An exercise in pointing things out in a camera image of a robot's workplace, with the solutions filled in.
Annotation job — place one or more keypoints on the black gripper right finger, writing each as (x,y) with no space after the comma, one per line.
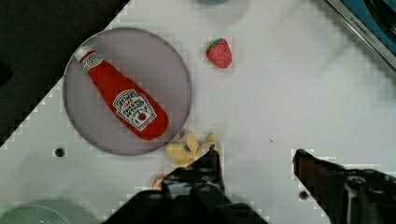
(334,188)

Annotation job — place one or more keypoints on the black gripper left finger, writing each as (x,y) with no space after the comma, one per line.
(205,171)

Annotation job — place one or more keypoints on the black toaster oven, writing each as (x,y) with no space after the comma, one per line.
(373,21)

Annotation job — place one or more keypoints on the yellow plush banana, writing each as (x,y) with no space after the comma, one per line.
(185,153)

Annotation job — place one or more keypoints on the orange slice toy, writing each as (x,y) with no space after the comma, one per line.
(157,183)

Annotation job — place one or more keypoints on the red plush ketchup bottle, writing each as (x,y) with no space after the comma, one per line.
(132,105)

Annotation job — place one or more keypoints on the red plush strawberry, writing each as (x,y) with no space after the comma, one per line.
(219,53)

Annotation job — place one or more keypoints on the grey round plate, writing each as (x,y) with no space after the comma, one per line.
(148,60)

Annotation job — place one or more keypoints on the green cup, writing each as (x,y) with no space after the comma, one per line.
(46,212)

